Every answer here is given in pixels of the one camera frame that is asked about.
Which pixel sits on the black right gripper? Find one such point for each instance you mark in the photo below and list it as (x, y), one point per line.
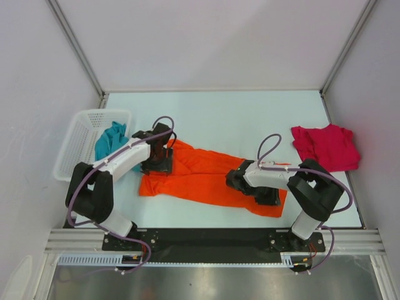
(272, 199)

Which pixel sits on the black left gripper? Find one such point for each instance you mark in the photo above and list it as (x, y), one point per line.
(164, 167)

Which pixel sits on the orange t-shirt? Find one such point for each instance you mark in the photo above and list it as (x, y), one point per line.
(200, 175)

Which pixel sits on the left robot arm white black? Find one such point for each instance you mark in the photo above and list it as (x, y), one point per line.
(91, 188)

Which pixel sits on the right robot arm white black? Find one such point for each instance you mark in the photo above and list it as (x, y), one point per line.
(315, 190)

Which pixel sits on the teal t-shirt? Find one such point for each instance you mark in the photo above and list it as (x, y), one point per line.
(112, 139)

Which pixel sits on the white plastic basket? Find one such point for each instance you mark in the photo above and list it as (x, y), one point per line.
(85, 129)

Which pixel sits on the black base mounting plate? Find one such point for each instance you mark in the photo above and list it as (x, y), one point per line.
(225, 246)

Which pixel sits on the magenta folded t-shirt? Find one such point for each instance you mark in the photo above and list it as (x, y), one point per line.
(332, 147)

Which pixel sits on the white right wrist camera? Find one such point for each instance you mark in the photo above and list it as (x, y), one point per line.
(269, 163)

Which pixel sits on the white slotted cable duct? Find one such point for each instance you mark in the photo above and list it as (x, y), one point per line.
(119, 260)

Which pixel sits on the aluminium frame rail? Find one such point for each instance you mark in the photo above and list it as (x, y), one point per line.
(90, 241)

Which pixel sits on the left corner frame post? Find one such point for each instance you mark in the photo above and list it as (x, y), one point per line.
(71, 38)

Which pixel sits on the corner frame post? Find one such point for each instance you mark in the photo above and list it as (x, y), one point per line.
(71, 38)
(356, 30)

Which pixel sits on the right corner frame post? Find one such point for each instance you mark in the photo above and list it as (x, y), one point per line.
(356, 30)

